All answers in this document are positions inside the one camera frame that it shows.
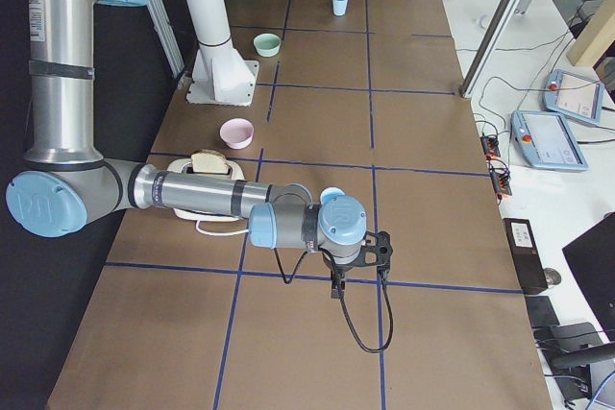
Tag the cream white toaster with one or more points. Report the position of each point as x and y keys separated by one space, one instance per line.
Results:
x=200 y=197

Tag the teach pendant tablet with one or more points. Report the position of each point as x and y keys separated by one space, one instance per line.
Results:
x=577 y=97
x=546 y=141

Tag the far teach pendant tablet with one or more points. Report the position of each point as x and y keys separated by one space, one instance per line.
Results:
x=577 y=97

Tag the black box with label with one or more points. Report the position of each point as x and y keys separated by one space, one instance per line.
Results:
x=525 y=256

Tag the aluminium frame post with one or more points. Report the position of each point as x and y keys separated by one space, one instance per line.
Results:
x=495 y=29

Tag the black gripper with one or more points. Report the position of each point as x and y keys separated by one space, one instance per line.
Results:
x=335 y=268

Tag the near teach pendant tablet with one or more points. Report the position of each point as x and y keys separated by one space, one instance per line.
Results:
x=546 y=141

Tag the slice of brown bread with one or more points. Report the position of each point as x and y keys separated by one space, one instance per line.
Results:
x=209 y=162

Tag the mint green bowl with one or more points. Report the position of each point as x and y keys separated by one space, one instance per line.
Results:
x=267 y=45

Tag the pink bowl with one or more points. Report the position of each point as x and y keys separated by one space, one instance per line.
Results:
x=237 y=133

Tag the light blue cup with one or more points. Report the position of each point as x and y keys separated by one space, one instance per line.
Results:
x=339 y=7

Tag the black laptop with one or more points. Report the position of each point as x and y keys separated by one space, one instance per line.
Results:
x=590 y=258

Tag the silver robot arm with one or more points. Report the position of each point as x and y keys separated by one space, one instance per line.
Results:
x=70 y=184

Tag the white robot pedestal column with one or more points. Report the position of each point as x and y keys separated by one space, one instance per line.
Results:
x=220 y=76

